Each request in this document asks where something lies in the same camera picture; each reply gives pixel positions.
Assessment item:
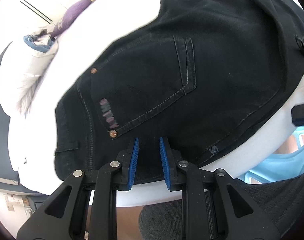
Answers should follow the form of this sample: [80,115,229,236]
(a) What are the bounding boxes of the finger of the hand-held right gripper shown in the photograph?
[291,102,304,127]

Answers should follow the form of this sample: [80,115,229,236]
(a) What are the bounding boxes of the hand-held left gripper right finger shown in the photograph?
[159,136,282,240]

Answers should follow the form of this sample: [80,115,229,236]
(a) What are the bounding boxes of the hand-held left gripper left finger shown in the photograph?
[16,137,140,240]

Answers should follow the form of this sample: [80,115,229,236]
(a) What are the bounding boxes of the black denim pants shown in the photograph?
[53,0,304,184]

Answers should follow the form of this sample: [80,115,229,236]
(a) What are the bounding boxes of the light blue plastic basket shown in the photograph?
[244,126,304,184]

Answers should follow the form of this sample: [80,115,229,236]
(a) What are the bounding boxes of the white bed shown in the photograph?
[8,0,304,208]

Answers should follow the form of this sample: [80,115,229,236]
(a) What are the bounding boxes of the white duvet with blue lining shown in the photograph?
[0,29,60,117]

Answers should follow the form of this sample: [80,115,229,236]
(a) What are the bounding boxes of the purple cloth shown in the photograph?
[51,0,92,38]

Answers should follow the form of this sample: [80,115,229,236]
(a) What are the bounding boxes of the wall socket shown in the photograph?
[5,195,25,213]

